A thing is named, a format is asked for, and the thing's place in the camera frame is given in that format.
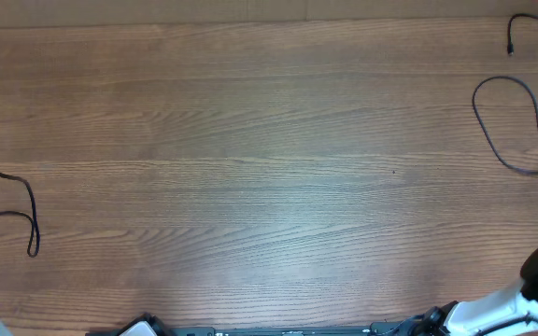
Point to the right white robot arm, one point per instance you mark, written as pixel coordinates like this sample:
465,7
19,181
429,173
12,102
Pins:
512,310

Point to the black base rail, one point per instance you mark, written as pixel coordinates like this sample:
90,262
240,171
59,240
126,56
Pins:
148,324

